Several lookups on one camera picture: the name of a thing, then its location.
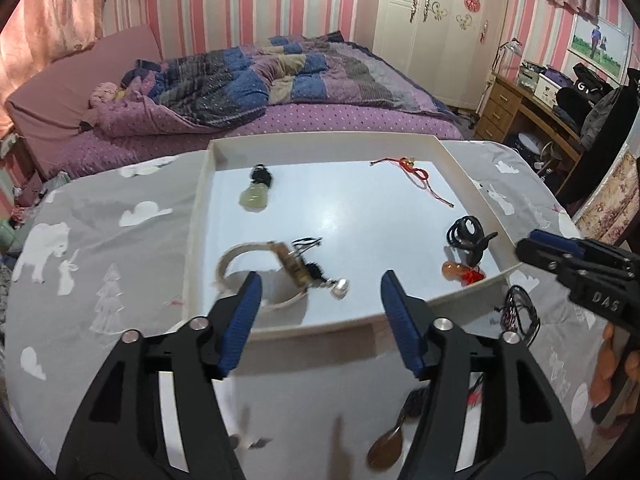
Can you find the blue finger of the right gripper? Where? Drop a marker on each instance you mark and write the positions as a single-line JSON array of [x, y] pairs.
[[545, 250]]

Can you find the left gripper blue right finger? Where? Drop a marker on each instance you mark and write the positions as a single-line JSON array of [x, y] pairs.
[[524, 432]]

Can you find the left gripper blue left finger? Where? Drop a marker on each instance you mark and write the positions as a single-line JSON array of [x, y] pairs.
[[117, 432]]

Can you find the red cord orange bead pendant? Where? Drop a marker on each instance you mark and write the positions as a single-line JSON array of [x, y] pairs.
[[468, 237]]

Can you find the right hand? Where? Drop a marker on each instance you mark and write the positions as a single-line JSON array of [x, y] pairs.
[[601, 384]]

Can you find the floral upholstered chair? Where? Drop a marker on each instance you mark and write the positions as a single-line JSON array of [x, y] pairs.
[[609, 212]]

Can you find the white drum under desk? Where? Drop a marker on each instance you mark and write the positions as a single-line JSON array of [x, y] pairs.
[[526, 144]]

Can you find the black bag on desk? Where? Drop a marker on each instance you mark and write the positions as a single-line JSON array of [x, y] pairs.
[[575, 101]]

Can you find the wooden desk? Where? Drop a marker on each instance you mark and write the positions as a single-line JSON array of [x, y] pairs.
[[509, 110]]

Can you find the grey polar bear quilt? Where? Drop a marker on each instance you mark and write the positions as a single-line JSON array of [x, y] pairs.
[[305, 407]]

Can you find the framed wedding photo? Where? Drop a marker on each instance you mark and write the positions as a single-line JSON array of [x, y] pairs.
[[602, 45]]

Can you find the desk lamp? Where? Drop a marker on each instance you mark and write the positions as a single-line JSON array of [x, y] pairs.
[[513, 46]]

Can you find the white shallow tray box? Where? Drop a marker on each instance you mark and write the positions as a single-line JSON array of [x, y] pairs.
[[379, 201]]

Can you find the white wardrobe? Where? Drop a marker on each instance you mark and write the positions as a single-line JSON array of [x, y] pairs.
[[446, 46]]

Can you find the purple dotted bed sheet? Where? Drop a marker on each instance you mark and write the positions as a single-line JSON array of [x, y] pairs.
[[240, 135]]

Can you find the pink headboard cushion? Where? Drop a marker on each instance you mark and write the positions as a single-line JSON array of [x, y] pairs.
[[47, 109]]

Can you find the pink plush toy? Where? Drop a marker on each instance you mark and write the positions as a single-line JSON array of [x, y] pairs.
[[105, 93]]

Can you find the striped purple blue blanket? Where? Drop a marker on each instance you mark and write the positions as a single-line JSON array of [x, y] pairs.
[[220, 90]]

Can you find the pink curtain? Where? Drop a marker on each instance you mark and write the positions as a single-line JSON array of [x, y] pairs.
[[40, 32]]

